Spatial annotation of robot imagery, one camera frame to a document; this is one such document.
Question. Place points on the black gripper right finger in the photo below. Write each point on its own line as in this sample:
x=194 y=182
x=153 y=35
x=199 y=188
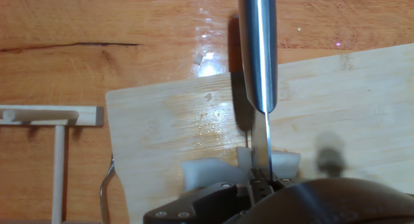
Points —
x=323 y=204

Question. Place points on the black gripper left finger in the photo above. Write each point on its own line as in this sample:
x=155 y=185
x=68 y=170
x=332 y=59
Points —
x=200 y=204

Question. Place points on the steel cleaver knife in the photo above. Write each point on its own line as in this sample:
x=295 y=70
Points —
x=258 y=55

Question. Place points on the white radish piece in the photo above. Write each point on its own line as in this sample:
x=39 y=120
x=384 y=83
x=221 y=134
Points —
x=207 y=172
x=286 y=164

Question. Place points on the thin white radish slice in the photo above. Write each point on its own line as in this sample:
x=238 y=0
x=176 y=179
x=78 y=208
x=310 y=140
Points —
x=243 y=157

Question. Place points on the wooden peg dish rack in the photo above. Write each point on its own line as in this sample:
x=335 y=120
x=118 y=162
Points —
x=87 y=115

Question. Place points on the large glossy wooden board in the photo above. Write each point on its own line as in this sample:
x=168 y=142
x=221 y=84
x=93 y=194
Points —
x=97 y=17

